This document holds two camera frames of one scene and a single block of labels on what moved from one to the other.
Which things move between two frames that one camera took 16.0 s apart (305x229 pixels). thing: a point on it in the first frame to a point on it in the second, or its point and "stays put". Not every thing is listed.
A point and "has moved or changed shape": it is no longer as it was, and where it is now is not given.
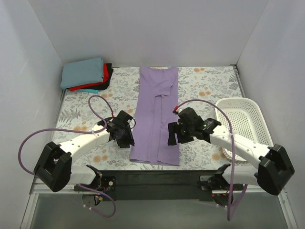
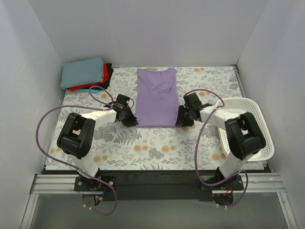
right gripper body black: (177, 133) to (185, 115)
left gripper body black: (125, 136) to (128, 117)
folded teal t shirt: (89, 90) stays put
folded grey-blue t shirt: (82, 72) stays put
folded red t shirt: (106, 78) stays put
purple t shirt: (157, 100) has moved or changed shape
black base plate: (158, 185) stays put
